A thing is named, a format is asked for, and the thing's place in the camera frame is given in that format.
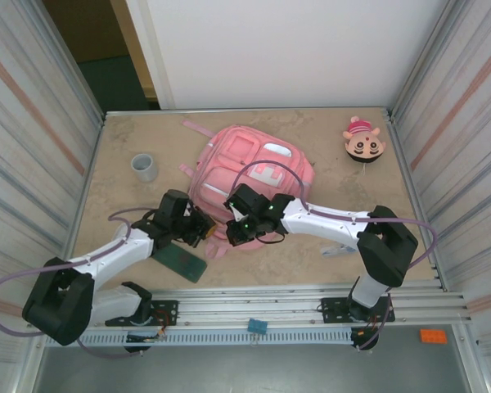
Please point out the dark green pencil case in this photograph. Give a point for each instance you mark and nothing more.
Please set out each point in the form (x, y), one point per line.
(184, 264)

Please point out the pink student backpack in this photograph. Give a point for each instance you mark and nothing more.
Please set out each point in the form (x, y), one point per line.
(237, 151)

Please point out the clear plastic pen pack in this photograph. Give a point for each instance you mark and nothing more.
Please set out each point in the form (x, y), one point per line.
(331, 251)

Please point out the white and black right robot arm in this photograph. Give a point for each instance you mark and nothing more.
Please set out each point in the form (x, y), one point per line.
(327, 223)

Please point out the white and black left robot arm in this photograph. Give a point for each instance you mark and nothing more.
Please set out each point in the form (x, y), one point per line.
(118, 254)

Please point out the blue binder clip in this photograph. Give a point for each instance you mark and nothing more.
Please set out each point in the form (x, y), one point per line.
(258, 326)

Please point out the plush doll head toy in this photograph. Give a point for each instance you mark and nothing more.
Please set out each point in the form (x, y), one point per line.
(364, 143)

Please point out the grey metal lower shelf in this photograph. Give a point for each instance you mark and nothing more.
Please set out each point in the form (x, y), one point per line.
(249, 368)

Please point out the orange toy brick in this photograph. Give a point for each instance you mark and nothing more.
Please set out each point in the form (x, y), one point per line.
(433, 336)

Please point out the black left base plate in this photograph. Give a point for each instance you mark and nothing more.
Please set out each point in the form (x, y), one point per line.
(165, 305)

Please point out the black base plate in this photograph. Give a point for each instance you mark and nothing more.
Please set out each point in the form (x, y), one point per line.
(331, 305)
(165, 305)

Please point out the aluminium mounting rail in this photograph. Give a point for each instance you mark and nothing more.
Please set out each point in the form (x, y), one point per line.
(249, 303)

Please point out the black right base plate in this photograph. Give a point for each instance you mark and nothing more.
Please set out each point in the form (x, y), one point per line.
(331, 305)

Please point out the tan door frame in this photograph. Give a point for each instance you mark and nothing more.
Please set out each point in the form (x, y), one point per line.
(133, 45)

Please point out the aluminium enclosure post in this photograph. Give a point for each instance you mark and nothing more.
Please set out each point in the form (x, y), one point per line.
(65, 57)
(427, 57)

